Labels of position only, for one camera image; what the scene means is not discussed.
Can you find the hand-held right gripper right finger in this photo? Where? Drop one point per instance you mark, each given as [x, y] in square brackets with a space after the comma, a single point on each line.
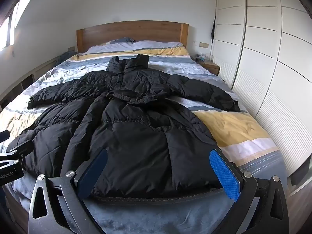
[224, 173]

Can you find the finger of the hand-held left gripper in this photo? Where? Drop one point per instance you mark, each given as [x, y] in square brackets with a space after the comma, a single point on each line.
[3, 136]
[23, 147]

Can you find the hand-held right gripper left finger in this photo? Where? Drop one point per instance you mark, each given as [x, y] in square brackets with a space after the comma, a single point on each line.
[93, 173]

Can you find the black puffer jacket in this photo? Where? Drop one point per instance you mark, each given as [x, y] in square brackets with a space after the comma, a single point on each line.
[136, 131]

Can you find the striped duvet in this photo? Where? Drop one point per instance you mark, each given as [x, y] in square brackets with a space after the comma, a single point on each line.
[231, 126]

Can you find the low white shelf unit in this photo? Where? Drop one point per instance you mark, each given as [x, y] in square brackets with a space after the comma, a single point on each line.
[29, 78]

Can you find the grey-blue crumpled cloth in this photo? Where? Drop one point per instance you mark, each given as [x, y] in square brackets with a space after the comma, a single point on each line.
[64, 57]

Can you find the window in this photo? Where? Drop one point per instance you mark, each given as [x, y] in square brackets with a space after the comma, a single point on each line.
[6, 29]

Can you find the wooden nightstand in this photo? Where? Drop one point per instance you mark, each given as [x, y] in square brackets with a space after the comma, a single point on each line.
[212, 66]

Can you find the white sliding wardrobe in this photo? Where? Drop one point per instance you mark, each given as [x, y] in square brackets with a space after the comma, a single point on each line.
[268, 53]

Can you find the blue pillow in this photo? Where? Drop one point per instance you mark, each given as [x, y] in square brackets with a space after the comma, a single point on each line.
[123, 40]

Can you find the pale striped pillow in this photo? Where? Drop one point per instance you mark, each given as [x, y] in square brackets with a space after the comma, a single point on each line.
[148, 45]

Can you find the wooden bed headboard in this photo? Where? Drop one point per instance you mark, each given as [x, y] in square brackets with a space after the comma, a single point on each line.
[134, 30]

